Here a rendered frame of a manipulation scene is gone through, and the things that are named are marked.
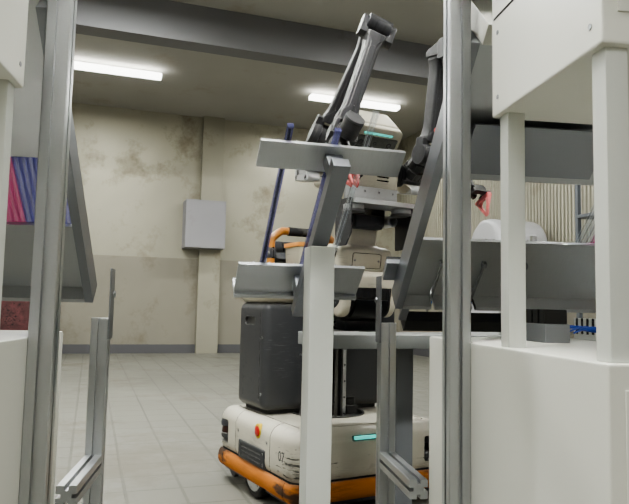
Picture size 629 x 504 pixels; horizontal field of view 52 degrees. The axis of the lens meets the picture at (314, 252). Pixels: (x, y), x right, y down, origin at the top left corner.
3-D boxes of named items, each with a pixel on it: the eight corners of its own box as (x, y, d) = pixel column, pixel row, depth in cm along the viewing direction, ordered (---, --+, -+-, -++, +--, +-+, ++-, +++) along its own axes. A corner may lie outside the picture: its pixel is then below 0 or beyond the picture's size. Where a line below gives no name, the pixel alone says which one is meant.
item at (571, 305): (402, 309, 165) (397, 289, 171) (638, 314, 174) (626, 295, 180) (403, 305, 164) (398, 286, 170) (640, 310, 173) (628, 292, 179)
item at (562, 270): (401, 298, 166) (399, 290, 169) (635, 304, 175) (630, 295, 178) (417, 243, 154) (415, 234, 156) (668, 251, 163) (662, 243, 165)
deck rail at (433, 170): (395, 309, 165) (391, 292, 170) (402, 309, 165) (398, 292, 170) (470, 42, 119) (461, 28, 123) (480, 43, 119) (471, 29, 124)
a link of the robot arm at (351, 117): (352, 144, 187) (326, 132, 186) (371, 110, 181) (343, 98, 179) (352, 163, 178) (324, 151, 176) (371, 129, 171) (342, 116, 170)
